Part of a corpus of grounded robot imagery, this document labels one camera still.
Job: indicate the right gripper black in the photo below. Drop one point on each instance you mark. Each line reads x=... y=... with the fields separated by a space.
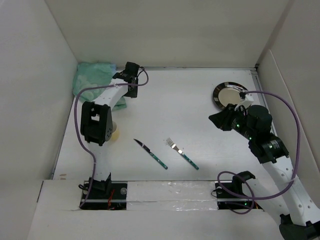
x=221 y=119

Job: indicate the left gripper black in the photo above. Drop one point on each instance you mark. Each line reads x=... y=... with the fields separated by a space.
x=131 y=94

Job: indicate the green patterned cloth placemat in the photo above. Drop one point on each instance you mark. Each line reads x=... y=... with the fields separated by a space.
x=89 y=75

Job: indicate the yellow mug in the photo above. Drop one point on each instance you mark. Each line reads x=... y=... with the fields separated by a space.
x=115 y=132

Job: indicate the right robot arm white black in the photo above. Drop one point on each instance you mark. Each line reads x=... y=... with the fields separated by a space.
x=297 y=216

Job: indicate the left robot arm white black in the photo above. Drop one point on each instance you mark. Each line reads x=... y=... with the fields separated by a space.
x=97 y=125

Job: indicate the dark rimmed dinner plate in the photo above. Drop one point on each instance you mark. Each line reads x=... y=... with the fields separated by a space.
x=227 y=93

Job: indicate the fork with green handle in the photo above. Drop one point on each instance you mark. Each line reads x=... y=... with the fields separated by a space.
x=171 y=144

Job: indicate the knife with green handle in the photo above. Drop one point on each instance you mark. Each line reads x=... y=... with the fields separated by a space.
x=151 y=154

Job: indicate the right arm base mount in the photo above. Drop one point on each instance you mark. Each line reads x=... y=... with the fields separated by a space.
x=227 y=201

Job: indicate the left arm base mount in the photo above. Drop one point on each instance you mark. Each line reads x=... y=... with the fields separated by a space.
x=104 y=195

